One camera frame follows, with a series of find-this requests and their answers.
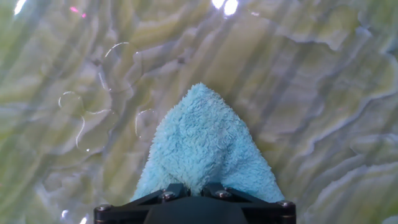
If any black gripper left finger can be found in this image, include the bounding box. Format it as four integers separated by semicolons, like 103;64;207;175
94;182;192;224

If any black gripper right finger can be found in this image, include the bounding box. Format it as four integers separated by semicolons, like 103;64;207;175
201;182;297;224

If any light blue fluffy cloth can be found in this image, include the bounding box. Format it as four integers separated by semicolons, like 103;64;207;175
130;82;285;203

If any green marble pattern mat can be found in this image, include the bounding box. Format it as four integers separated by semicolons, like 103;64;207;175
0;0;398;224

